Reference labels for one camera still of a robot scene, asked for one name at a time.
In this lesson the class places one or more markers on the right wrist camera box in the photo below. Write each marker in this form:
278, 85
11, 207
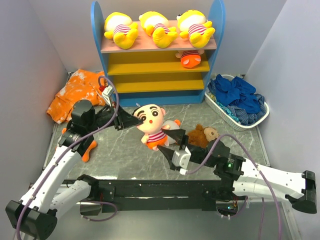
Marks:
181, 158

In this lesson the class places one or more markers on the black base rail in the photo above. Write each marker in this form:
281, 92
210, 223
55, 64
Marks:
149, 195

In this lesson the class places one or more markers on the yellow frog plush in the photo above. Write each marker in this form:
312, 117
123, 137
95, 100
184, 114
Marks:
120, 28
194, 26
157, 26

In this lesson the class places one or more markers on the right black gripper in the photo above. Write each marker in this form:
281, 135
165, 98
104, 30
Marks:
178, 135

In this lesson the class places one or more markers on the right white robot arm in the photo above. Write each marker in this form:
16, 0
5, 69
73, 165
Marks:
240, 176

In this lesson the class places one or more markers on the boy doll striped shirt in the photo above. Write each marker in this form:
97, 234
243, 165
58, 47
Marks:
190, 58

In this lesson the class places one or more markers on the blue pink yellow toy shelf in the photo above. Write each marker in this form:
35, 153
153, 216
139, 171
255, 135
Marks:
146, 74

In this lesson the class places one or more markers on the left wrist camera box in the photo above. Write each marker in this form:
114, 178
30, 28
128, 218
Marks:
106, 94

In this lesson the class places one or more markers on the orange white tie-dye cloth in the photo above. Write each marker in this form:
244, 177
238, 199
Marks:
82, 85

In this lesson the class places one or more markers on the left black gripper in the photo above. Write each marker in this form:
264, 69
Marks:
126, 120

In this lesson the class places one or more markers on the yellow frog plush front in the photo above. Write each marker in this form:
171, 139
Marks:
194, 26

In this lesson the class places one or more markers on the plush purple dotted dress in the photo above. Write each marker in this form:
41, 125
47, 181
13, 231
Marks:
84, 148

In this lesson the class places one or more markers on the white plush blue dotted dress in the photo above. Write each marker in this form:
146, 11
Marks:
171, 125

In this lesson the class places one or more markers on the brown monkey plush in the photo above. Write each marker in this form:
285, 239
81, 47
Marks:
201, 136

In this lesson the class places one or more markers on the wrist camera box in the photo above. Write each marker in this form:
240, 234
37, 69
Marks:
106, 94
181, 158

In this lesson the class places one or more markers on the blue clothes pile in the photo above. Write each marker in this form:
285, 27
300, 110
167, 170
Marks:
237, 95

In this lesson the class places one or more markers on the white plastic laundry basket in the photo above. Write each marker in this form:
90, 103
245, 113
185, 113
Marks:
250, 120

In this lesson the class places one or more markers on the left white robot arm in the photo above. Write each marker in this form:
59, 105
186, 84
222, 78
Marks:
38, 210

